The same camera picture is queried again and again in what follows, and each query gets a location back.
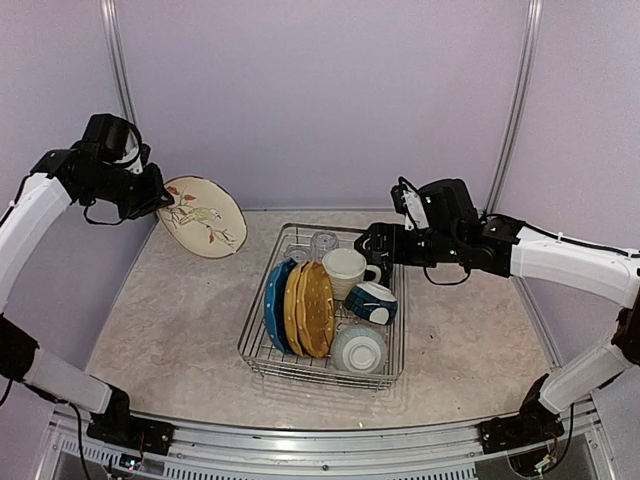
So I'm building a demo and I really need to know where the metal wire dish rack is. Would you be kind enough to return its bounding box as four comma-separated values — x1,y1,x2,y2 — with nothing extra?
237,223,408,390

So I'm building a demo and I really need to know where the bird pattern ceramic plate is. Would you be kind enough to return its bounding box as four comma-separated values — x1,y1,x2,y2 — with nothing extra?
157,176,248,259

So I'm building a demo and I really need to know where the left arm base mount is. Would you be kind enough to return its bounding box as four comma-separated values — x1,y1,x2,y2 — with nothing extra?
87,416,175,456

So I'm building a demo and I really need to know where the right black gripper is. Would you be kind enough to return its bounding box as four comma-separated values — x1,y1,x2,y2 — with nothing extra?
355,221,462,266

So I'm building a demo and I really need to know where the left aluminium frame post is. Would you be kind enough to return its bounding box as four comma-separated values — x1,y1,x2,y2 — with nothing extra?
100,0,137,124

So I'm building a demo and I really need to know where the aluminium frame post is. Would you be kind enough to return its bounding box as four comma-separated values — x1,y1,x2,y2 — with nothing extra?
484,0,543,213
100,0,137,124

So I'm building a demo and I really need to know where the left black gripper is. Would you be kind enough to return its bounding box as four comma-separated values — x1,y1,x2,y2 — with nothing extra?
82,160,174,219

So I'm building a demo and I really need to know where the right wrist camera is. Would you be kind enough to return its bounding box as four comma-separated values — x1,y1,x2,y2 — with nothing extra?
390,176,480,232

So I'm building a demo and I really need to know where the clear glass tumbler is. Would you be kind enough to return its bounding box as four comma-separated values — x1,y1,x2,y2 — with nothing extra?
284,243,311,263
310,230,339,262

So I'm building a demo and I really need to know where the blue polka dot plate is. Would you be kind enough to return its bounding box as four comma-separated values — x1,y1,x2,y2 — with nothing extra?
264,259,297,354

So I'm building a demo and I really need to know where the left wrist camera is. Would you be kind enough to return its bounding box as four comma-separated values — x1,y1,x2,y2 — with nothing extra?
79,113,150,174

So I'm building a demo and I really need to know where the cream ribbed mug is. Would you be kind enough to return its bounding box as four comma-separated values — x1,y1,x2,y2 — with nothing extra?
321,248,382,301

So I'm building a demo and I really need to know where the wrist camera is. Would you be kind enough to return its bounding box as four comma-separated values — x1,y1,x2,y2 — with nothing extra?
79,113,150,174
390,176,480,232

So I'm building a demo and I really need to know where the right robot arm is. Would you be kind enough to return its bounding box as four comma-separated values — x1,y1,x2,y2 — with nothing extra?
355,214,639,444

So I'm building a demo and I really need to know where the pale striped bowl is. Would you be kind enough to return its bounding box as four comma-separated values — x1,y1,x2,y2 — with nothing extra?
330,325,387,374

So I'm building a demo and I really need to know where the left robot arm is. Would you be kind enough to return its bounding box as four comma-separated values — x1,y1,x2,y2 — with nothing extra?
1,149,173,445

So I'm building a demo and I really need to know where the teal and white bowl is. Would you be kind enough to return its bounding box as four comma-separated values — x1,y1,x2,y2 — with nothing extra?
343,281,398,325

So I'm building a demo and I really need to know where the aluminium front rail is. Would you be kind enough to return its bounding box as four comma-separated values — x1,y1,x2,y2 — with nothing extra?
30,400,620,479

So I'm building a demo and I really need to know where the yellow polka dot plate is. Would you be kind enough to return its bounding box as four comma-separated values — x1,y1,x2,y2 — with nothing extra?
284,261,309,357
296,262,335,359

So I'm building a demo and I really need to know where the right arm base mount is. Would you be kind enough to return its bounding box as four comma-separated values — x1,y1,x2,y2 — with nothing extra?
477,414,565,454

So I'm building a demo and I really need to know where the right aluminium frame post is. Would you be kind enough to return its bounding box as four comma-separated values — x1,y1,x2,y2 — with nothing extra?
484,0,543,213

